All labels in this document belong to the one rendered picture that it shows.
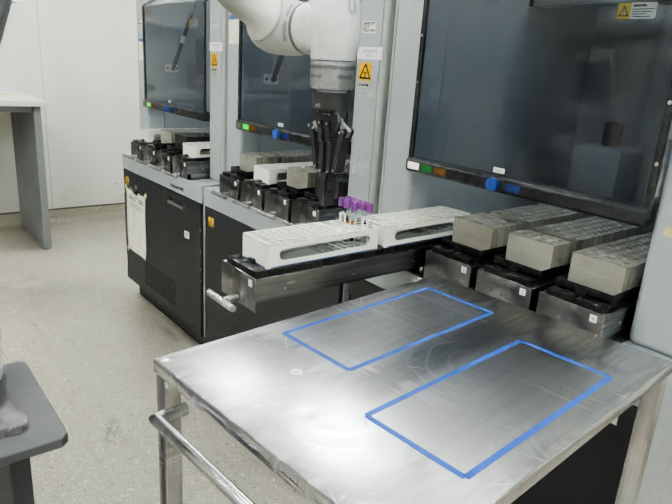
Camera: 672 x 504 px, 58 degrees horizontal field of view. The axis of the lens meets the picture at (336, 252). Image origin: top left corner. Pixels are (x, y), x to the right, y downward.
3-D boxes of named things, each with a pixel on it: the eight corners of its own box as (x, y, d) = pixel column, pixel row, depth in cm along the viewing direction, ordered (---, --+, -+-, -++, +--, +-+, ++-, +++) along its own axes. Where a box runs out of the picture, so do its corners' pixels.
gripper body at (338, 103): (304, 89, 123) (302, 134, 126) (329, 92, 117) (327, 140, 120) (333, 89, 128) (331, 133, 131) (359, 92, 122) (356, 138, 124)
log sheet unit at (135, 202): (127, 249, 303) (124, 179, 292) (148, 265, 283) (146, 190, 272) (122, 250, 301) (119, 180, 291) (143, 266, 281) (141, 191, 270)
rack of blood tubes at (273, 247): (350, 242, 144) (351, 217, 142) (378, 254, 137) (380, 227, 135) (240, 261, 126) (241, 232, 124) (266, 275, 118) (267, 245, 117)
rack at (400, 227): (439, 227, 163) (442, 205, 161) (468, 237, 156) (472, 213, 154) (356, 241, 145) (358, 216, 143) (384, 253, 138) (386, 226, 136)
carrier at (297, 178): (312, 191, 189) (313, 172, 187) (307, 192, 188) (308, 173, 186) (291, 184, 198) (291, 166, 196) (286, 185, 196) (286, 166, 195)
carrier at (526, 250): (555, 272, 126) (560, 245, 124) (549, 274, 125) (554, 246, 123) (509, 257, 135) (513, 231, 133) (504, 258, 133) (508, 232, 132)
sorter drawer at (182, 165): (307, 165, 289) (308, 146, 286) (325, 170, 279) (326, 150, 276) (162, 174, 245) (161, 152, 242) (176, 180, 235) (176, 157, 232)
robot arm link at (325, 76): (329, 61, 115) (327, 93, 116) (364, 63, 120) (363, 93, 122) (301, 59, 121) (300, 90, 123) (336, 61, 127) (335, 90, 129)
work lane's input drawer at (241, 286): (440, 248, 169) (444, 216, 166) (480, 262, 158) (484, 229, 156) (201, 295, 124) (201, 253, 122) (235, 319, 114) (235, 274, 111)
